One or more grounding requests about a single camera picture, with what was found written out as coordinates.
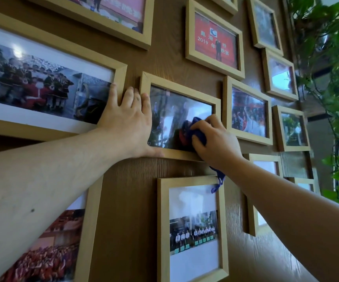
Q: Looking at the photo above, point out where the person's right hand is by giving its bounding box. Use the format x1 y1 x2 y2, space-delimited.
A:
189 114 244 171

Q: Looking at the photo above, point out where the small glossy wooden photo frame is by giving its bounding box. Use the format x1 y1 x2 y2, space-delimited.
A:
140 71 222 163

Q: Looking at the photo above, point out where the group of wooden picture frames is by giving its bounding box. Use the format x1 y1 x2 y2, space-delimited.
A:
0 0 320 282

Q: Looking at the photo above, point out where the person's left forearm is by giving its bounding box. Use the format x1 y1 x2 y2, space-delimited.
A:
0 127 138 282

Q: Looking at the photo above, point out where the green leafy plant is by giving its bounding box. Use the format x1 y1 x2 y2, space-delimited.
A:
286 0 339 209

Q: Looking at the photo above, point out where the person's left hand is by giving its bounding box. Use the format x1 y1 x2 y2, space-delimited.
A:
95 83 165 159

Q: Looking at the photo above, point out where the person's right forearm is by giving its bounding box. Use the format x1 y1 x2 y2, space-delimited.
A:
212 157 339 282

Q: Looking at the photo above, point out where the blue cleaning cloth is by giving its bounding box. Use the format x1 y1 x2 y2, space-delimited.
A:
184 116 226 194

